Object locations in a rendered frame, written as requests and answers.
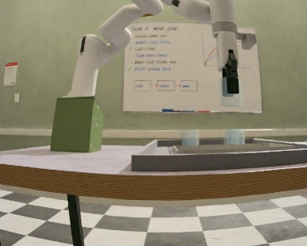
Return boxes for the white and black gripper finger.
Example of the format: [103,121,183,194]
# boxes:
[225,50,239,94]
[222,68,228,78]

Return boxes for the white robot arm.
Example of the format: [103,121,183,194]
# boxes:
[62,0,257,98]

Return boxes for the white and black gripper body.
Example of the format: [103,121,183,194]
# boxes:
[213,31,239,71]

